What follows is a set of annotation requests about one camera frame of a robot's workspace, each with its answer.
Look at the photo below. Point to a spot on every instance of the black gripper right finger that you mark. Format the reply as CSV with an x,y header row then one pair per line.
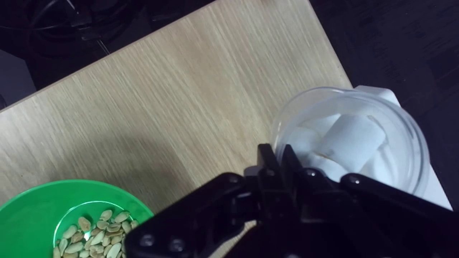
x,y
363,215

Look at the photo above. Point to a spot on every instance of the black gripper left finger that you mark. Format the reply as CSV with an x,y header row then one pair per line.
x,y
210,209

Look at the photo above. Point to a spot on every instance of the clear plastic bowl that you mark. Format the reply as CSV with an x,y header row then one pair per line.
x,y
406,143

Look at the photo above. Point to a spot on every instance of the green plastic bowl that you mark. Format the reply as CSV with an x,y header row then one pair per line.
x,y
33,215

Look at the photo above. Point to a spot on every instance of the white marshmallow pile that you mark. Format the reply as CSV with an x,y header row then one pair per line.
x,y
353,137

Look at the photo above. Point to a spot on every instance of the peanut pile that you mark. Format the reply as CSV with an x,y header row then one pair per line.
x,y
91,238

